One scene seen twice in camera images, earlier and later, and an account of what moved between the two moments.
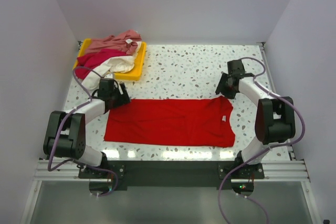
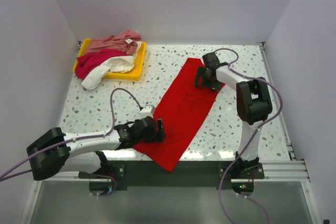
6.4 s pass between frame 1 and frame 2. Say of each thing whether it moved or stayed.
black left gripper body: moved
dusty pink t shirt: stayed
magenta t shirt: stayed
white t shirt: stayed
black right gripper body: moved
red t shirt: moved
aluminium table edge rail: stayed
